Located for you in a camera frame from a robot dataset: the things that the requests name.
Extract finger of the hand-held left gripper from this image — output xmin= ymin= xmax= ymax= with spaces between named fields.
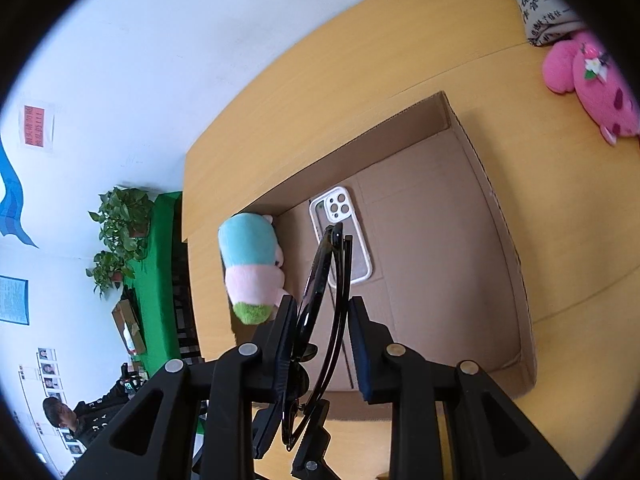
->
xmin=291 ymin=400 xmax=347 ymax=480
xmin=251 ymin=402 xmax=288 ymax=461

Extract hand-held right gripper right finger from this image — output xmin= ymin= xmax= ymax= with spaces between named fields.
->
xmin=347 ymin=296 xmax=581 ymax=480

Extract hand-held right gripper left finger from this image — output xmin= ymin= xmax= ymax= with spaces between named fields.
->
xmin=62 ymin=294 xmax=308 ymax=480

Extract black sunglasses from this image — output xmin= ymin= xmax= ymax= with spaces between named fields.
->
xmin=280 ymin=221 xmax=351 ymax=453

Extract large brown cardboard box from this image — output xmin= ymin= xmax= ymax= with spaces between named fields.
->
xmin=187 ymin=91 xmax=538 ymax=401

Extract pink pig plush teal mask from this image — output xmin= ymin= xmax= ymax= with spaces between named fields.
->
xmin=217 ymin=212 xmax=287 ymax=326

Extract white clear phone case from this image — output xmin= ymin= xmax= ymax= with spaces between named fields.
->
xmin=308 ymin=186 xmax=375 ymax=286

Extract green table cloth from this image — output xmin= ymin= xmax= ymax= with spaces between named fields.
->
xmin=127 ymin=191 xmax=206 ymax=436

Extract small open cardboard box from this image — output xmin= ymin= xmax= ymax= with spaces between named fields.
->
xmin=111 ymin=300 xmax=147 ymax=356

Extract small potted green plant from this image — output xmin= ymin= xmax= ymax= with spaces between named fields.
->
xmin=86 ymin=250 xmax=136 ymax=301

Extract large potted green plant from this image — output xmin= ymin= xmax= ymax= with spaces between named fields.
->
xmin=89 ymin=187 xmax=156 ymax=261

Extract bright pink plush toy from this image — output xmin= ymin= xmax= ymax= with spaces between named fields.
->
xmin=542 ymin=30 xmax=640 ymax=147

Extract grey printed cloth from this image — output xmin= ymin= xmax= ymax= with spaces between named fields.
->
xmin=505 ymin=0 xmax=586 ymax=48

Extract group of wall photos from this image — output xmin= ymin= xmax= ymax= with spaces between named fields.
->
xmin=12 ymin=346 xmax=83 ymax=461

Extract blue wall poster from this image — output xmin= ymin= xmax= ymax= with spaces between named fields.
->
xmin=0 ymin=275 xmax=30 ymax=326

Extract blue wavy wall decoration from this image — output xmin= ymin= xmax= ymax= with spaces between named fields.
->
xmin=0 ymin=140 xmax=40 ymax=250

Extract red wall sign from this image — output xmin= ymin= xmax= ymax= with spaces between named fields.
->
xmin=20 ymin=104 xmax=56 ymax=153

